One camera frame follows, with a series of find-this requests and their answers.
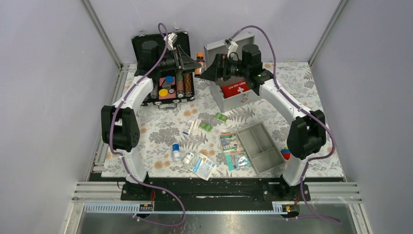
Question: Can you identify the small white pill bottle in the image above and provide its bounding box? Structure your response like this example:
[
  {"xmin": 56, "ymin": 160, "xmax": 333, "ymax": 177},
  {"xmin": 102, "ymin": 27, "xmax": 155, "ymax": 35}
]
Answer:
[{"xmin": 182, "ymin": 152, "xmax": 194, "ymax": 165}]

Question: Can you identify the black poker chip case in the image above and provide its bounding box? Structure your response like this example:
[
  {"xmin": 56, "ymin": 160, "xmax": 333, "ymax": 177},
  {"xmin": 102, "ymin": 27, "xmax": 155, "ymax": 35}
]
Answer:
[{"xmin": 131, "ymin": 32, "xmax": 195, "ymax": 106}]

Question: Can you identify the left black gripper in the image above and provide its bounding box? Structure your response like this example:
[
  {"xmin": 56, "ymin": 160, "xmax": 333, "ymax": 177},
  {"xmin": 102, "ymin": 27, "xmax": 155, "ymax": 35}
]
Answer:
[{"xmin": 154, "ymin": 45, "xmax": 201, "ymax": 75}]

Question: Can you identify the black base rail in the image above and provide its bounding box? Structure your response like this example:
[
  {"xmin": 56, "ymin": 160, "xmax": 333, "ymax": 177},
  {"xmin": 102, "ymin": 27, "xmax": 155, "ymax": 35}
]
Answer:
[{"xmin": 120, "ymin": 177, "xmax": 311, "ymax": 212}]

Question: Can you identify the white blue pill bottle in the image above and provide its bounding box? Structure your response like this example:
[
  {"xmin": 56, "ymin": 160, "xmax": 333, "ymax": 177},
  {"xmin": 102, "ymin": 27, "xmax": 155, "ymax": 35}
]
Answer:
[{"xmin": 172, "ymin": 143, "xmax": 181, "ymax": 161}]

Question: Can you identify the grey metal medicine box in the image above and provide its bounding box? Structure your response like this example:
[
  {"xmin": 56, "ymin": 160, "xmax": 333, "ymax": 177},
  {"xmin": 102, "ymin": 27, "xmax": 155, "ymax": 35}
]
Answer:
[{"xmin": 204, "ymin": 32, "xmax": 260, "ymax": 112}]

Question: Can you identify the clear bag with teal strip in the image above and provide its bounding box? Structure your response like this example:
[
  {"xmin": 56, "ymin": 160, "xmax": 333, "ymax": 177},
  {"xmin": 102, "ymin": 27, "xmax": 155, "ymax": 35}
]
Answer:
[{"xmin": 225, "ymin": 152, "xmax": 250, "ymax": 171}]

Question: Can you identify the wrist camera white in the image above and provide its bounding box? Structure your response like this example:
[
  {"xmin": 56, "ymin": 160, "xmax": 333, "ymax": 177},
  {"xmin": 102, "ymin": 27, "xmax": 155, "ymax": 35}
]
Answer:
[
  {"xmin": 224, "ymin": 38, "xmax": 238, "ymax": 58},
  {"xmin": 164, "ymin": 33, "xmax": 178, "ymax": 51}
]

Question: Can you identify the green small box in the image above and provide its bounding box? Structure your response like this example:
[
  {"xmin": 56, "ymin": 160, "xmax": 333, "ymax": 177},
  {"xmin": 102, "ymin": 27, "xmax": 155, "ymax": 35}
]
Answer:
[
  {"xmin": 199, "ymin": 121, "xmax": 213, "ymax": 133},
  {"xmin": 215, "ymin": 113, "xmax": 228, "ymax": 123}
]

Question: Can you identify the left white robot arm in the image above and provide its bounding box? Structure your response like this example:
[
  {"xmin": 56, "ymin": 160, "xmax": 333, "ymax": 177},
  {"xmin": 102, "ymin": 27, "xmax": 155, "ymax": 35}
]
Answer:
[{"xmin": 101, "ymin": 40, "xmax": 200, "ymax": 200}]

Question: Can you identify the red first aid pouch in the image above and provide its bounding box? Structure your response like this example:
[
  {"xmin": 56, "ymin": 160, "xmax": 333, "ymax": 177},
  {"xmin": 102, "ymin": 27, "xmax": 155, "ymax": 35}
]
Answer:
[{"xmin": 221, "ymin": 80, "xmax": 250, "ymax": 98}]

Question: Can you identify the green small box upper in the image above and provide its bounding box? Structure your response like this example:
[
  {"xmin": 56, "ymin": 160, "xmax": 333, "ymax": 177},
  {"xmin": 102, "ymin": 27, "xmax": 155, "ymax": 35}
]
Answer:
[{"xmin": 215, "ymin": 113, "xmax": 228, "ymax": 123}]

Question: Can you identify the green small box lower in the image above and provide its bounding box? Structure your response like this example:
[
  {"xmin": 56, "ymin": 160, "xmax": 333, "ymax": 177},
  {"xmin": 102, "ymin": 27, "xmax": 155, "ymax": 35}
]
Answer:
[{"xmin": 199, "ymin": 121, "xmax": 213, "ymax": 133}]

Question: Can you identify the grey plastic divider tray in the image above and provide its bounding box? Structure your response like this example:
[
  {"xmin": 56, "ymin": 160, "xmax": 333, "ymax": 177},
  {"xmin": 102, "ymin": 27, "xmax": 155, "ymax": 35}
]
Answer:
[{"xmin": 236, "ymin": 122, "xmax": 286, "ymax": 176}]

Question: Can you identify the floral table mat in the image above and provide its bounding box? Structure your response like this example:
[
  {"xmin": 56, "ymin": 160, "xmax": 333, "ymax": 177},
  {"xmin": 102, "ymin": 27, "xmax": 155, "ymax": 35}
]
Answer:
[{"xmin": 101, "ymin": 62, "xmax": 344, "ymax": 178}]

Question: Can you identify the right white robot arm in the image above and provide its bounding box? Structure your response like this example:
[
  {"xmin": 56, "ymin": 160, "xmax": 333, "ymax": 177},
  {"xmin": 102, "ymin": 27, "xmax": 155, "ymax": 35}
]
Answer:
[{"xmin": 200, "ymin": 44, "xmax": 326, "ymax": 201}]

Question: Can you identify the white gauze sachet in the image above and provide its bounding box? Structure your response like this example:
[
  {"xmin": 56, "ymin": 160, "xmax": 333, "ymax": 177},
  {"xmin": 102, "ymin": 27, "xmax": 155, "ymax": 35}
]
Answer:
[{"xmin": 189, "ymin": 154, "xmax": 217, "ymax": 181}]

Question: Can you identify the colourful block toy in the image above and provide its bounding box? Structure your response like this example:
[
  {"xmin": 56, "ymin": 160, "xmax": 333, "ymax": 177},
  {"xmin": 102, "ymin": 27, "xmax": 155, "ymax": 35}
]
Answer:
[{"xmin": 281, "ymin": 148, "xmax": 291, "ymax": 160}]

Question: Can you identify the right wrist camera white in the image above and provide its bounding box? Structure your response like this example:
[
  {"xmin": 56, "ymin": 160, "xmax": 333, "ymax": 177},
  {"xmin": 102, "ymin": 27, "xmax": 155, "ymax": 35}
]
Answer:
[{"xmin": 224, "ymin": 38, "xmax": 238, "ymax": 58}]

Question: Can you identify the amber medicine bottle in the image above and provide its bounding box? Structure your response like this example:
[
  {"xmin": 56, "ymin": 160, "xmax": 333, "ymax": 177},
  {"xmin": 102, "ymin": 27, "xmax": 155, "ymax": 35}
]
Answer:
[{"xmin": 194, "ymin": 52, "xmax": 206, "ymax": 77}]

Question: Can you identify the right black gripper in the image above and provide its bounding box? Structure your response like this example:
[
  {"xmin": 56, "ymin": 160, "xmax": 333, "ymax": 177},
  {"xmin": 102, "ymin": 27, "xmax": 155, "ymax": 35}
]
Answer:
[{"xmin": 199, "ymin": 54, "xmax": 249, "ymax": 82}]

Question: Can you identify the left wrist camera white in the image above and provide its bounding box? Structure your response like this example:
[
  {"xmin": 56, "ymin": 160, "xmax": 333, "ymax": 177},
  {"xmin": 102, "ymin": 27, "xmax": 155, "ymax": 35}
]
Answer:
[{"xmin": 164, "ymin": 33, "xmax": 178, "ymax": 51}]

